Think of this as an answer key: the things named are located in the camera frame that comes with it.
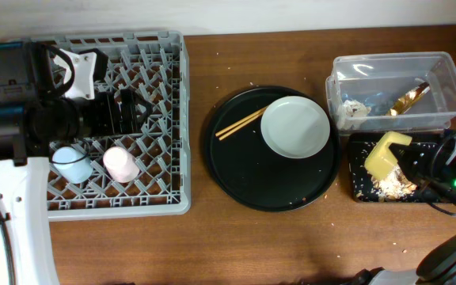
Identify pink cup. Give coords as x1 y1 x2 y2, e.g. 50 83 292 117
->
103 146 140 183

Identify black rectangular tray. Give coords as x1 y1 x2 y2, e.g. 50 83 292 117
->
348 132 448 203

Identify wooden chopstick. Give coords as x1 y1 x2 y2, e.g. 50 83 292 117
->
218 112 267 142
215 105 269 138

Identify round black serving tray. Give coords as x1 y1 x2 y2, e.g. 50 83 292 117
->
203 85 341 212

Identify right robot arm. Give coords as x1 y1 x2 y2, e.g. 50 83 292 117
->
348 131 456 284

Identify yellow bowl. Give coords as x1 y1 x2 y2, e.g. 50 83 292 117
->
364 131 412 181

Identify grey round plate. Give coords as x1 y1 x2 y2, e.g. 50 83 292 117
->
260 96 331 159

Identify white tissue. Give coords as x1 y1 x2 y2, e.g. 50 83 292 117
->
336 100 371 131

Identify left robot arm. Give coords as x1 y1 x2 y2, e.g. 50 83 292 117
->
0 41 151 284

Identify food scraps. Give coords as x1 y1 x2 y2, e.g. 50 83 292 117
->
351 166 418 203

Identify light blue cup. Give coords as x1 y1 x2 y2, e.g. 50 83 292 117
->
52 146 93 184

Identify clear plastic waste bin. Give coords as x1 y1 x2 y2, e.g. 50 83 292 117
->
325 51 456 135

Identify gold snack wrapper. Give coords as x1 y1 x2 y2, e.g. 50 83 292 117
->
386 82 430 116

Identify grey plastic dishwasher rack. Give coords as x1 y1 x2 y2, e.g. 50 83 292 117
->
9 30 192 222

